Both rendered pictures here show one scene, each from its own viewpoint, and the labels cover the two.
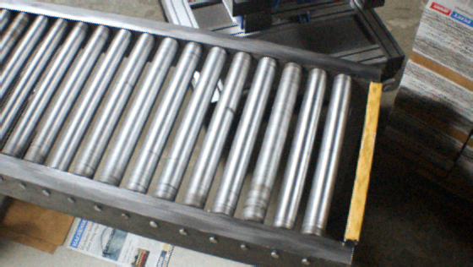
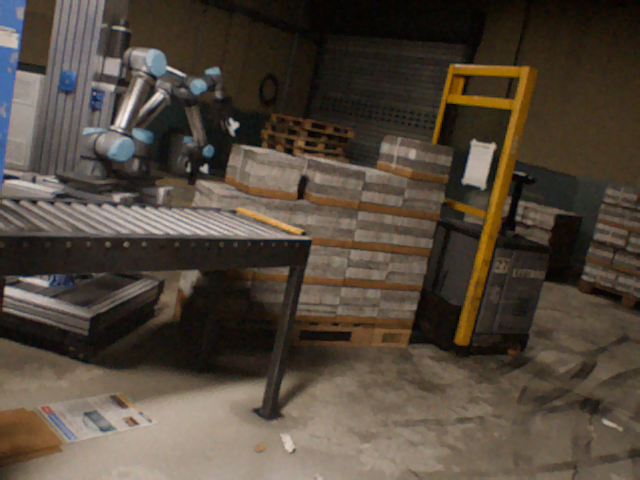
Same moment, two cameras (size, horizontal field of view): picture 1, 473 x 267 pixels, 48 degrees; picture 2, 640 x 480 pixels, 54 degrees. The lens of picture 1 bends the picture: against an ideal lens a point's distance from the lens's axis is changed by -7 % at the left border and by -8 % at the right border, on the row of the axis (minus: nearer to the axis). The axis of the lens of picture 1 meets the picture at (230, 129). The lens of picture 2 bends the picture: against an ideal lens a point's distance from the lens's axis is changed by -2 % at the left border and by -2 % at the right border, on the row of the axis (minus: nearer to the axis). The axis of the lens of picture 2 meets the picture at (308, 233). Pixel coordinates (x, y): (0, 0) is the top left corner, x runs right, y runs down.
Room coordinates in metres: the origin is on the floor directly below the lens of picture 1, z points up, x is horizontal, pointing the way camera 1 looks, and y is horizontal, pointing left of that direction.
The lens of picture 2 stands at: (-0.77, 2.06, 1.26)
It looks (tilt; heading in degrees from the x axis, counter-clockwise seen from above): 10 degrees down; 298
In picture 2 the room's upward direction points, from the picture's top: 12 degrees clockwise
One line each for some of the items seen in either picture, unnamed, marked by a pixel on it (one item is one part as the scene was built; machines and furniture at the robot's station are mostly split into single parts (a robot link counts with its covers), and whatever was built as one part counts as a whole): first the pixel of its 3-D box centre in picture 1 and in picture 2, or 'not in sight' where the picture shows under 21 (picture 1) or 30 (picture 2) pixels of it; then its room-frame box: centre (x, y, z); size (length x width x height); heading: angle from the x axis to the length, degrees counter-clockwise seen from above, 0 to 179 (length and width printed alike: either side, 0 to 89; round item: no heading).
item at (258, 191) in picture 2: not in sight; (267, 190); (1.07, -0.86, 0.86); 0.29 x 0.16 x 0.04; 57
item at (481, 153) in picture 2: not in sight; (472, 155); (0.36, -2.12, 1.27); 0.57 x 0.01 x 0.65; 147
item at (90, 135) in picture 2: not in sight; (96, 142); (1.50, -0.01, 0.98); 0.13 x 0.12 x 0.14; 179
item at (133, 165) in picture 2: not in sight; (138, 163); (1.67, -0.48, 0.87); 0.15 x 0.15 x 0.10
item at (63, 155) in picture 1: (92, 98); (135, 224); (0.85, 0.34, 0.77); 0.47 x 0.05 x 0.05; 166
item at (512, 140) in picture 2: not in sight; (493, 210); (0.09, -1.92, 0.97); 0.09 x 0.09 x 1.75; 57
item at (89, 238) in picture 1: (125, 229); (97, 415); (0.87, 0.37, 0.00); 0.37 x 0.28 x 0.01; 76
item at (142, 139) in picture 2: not in sight; (140, 142); (1.68, -0.48, 0.98); 0.13 x 0.12 x 0.14; 177
